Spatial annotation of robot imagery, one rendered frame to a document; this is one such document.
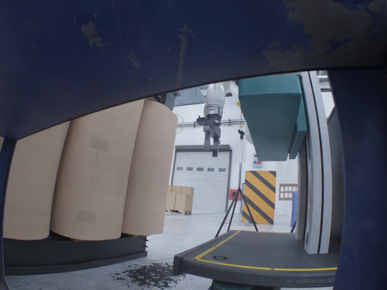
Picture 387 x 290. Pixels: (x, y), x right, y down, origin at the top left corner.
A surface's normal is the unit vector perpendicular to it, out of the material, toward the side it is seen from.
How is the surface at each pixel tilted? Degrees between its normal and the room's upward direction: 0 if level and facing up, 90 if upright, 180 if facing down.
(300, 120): 90
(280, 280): 90
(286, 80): 90
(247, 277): 90
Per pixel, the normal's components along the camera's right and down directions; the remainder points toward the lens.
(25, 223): 0.92, -0.02
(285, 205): -0.38, -0.32
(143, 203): 0.59, -0.18
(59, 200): -0.15, -0.31
